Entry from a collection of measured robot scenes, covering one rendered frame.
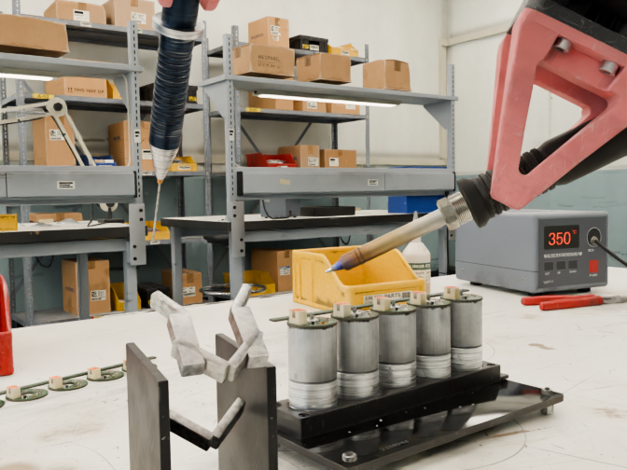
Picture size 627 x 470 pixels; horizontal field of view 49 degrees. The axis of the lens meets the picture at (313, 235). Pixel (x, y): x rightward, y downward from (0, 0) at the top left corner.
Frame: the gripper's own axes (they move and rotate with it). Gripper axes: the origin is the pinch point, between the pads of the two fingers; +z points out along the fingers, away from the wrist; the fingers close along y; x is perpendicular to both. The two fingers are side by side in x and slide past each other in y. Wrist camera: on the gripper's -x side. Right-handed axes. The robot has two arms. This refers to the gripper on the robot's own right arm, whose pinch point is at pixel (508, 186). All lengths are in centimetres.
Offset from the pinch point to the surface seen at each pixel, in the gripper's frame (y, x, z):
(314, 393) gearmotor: 0.5, -3.4, 12.9
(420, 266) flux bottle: -47.9, 2.0, 9.2
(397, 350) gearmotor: -3.5, -0.5, 9.9
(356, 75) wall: -568, -82, -67
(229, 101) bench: -250, -84, 3
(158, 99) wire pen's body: 10.6, -12.7, 3.4
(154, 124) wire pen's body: 10.2, -12.6, 4.2
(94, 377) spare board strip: -11.0, -16.5, 23.1
